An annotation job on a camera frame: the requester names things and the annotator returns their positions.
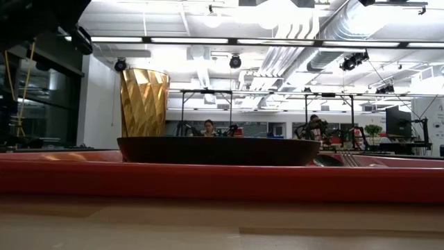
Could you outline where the amber faceted plastic cup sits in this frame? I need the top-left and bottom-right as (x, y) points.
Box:
(119, 68), (171, 138)

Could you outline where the silver metal fork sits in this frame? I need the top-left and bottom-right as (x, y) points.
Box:
(338, 151), (386, 168)

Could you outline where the black round plate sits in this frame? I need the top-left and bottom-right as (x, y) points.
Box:
(117, 136), (322, 167)

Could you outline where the red plastic tray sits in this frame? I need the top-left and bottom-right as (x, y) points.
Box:
(0, 149), (444, 204)

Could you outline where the person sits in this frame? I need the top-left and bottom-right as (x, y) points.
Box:
(305, 113), (329, 142)
(203, 119), (218, 138)

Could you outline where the black ceiling spotlight cluster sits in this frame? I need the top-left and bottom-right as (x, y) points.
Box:
(339, 51), (370, 72)

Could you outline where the green potted plant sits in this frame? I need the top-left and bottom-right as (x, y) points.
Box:
(364, 124), (383, 140)

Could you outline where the black computer monitor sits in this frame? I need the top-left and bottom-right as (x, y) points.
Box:
(385, 105), (413, 139)

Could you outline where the black background rig frame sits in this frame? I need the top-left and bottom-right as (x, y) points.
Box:
(180, 89), (233, 137)
(304, 92), (355, 150)

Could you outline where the overhead frame bar with lights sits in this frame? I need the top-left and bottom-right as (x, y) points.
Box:
(64, 35), (444, 49)

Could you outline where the silver ventilation duct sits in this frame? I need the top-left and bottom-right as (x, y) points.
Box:
(307, 0), (393, 72)

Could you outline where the yellow hanging cable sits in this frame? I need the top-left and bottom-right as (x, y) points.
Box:
(17, 41), (37, 138)
(3, 50), (17, 101)

